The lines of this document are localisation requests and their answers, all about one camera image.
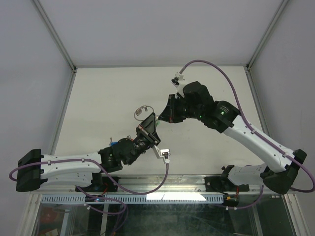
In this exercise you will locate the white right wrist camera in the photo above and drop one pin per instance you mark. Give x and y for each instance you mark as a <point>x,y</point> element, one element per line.
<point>179,83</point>

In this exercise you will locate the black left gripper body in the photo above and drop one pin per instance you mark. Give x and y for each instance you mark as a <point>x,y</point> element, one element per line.
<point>142,140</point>

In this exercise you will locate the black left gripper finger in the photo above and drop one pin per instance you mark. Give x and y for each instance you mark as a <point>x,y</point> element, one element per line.
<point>153,132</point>
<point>148,125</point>

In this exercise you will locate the key with blue tag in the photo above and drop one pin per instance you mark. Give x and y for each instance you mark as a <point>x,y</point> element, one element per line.
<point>112,142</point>

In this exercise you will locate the white slotted cable duct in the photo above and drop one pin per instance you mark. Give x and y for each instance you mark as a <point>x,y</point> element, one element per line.
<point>153,198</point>

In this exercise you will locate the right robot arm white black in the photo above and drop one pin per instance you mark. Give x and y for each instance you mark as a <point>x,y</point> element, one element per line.
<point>279,169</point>

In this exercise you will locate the right aluminium frame post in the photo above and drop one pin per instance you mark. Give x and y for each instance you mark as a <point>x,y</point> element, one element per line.
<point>281,9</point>

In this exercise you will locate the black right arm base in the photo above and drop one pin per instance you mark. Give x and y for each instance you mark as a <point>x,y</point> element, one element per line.
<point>222,184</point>

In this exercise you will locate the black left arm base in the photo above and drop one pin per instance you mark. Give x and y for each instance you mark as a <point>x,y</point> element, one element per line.
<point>100,184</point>

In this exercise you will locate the aluminium frame post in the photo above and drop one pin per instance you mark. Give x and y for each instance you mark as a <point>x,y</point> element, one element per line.
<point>281,9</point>
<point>70,64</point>

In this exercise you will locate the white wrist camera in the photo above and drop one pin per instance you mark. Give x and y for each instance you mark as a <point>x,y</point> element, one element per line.
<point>163,154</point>
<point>179,83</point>

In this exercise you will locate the left aluminium frame post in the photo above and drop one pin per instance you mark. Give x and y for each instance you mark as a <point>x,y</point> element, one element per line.
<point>70,64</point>

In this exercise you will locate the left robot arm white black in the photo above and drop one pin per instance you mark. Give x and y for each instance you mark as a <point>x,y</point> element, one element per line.
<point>36,170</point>

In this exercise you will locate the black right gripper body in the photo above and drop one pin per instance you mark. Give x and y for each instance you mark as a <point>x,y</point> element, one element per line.
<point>181,111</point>

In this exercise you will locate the aluminium mounting rail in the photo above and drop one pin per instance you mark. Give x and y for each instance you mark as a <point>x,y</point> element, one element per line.
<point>173,183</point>

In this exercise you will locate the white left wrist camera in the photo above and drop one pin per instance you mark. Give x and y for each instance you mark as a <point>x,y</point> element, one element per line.
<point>163,154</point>

